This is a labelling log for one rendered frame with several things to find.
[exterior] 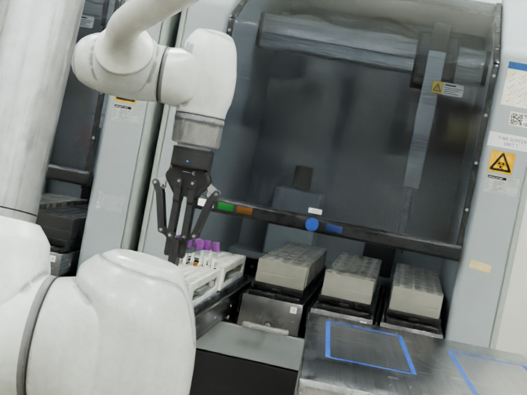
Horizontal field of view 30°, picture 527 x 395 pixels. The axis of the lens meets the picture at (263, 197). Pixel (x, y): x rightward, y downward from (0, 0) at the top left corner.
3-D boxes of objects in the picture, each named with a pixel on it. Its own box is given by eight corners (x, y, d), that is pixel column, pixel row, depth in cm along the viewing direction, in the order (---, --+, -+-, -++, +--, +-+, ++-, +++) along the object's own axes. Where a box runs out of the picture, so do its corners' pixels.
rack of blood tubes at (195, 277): (169, 288, 205) (175, 259, 205) (216, 298, 204) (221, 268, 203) (131, 307, 176) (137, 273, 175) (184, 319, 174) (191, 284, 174)
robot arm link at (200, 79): (230, 121, 183) (161, 109, 183) (245, 39, 182) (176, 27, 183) (226, 120, 172) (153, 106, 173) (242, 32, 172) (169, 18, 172)
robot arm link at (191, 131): (181, 113, 183) (176, 144, 183) (169, 110, 174) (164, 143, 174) (229, 121, 182) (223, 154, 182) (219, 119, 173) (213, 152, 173)
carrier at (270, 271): (304, 293, 223) (309, 267, 222) (303, 294, 221) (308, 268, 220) (254, 282, 224) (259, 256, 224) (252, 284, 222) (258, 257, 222)
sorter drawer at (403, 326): (381, 310, 279) (387, 279, 278) (430, 320, 277) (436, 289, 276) (372, 358, 207) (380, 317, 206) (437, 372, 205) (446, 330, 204)
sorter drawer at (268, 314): (277, 288, 283) (282, 257, 282) (324, 298, 281) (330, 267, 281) (232, 327, 211) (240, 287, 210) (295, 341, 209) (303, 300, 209)
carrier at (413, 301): (438, 321, 218) (444, 295, 218) (438, 323, 216) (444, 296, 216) (387, 310, 220) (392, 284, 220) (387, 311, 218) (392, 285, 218)
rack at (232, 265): (201, 273, 236) (206, 248, 236) (241, 281, 235) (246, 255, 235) (172, 287, 207) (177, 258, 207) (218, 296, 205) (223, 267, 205)
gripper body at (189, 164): (220, 151, 181) (212, 201, 182) (176, 143, 182) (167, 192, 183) (212, 150, 174) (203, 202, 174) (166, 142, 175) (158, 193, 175)
